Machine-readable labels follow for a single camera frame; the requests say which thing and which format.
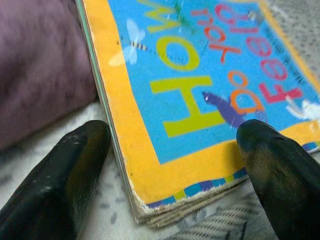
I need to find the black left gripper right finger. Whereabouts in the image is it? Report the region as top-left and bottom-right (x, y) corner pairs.
(236, 119), (320, 240)

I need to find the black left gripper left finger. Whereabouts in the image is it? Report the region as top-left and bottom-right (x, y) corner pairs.
(0, 119), (112, 240)

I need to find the blue yellow children's board book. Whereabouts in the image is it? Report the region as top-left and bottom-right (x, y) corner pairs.
(74, 0), (320, 229)

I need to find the pink cartoon print blanket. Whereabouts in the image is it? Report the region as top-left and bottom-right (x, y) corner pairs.
(0, 0), (99, 151)

